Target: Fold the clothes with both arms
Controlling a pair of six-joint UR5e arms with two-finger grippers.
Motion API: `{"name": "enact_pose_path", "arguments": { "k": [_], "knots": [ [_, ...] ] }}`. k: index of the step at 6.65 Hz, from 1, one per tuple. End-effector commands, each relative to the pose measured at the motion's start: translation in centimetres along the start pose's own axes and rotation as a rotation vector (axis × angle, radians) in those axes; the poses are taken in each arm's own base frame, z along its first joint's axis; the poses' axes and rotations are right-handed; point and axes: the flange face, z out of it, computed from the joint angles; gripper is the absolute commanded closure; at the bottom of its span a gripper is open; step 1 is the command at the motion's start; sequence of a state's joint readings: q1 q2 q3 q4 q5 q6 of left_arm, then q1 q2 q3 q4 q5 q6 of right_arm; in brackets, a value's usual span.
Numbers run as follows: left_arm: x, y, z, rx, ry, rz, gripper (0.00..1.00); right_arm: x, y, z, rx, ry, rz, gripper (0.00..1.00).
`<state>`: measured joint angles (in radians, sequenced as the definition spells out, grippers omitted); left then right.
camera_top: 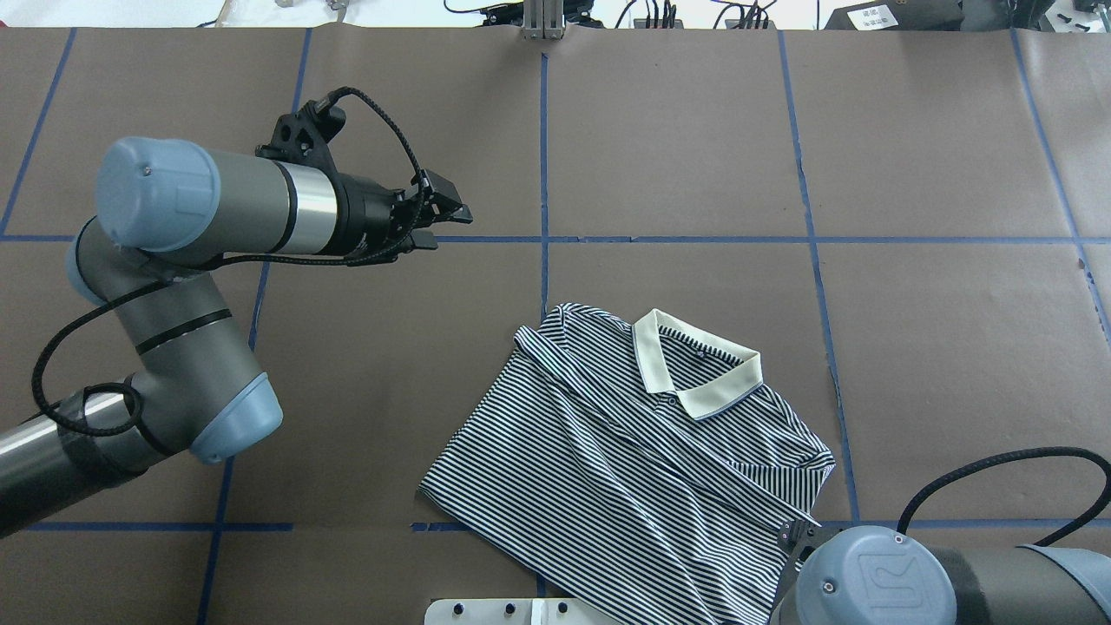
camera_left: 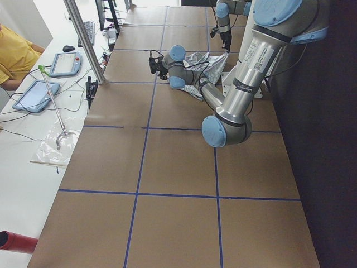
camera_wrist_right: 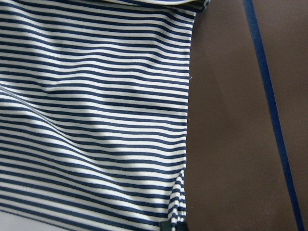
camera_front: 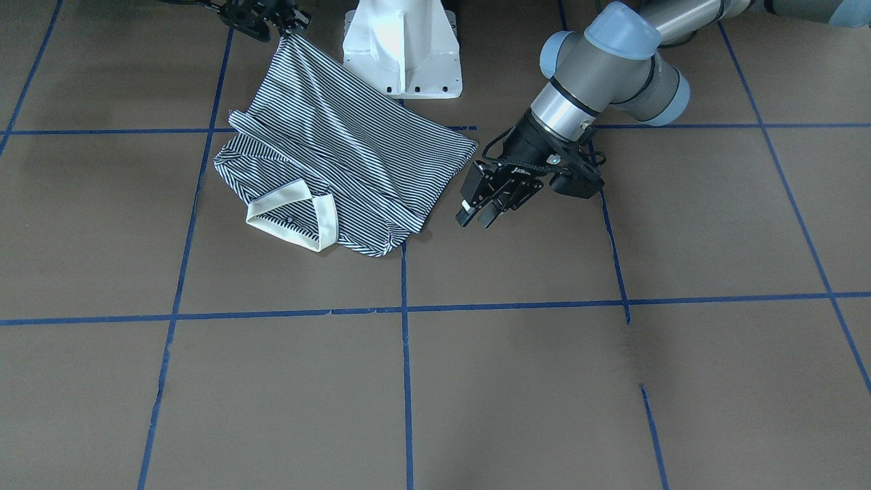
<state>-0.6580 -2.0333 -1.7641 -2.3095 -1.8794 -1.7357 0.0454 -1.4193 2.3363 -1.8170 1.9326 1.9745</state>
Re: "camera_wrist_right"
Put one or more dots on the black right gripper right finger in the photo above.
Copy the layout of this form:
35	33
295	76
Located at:
181	227

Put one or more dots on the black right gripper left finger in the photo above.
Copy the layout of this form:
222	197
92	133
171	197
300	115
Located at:
165	226

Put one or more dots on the navy white striped polo shirt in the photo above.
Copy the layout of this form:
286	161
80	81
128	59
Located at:
93	111

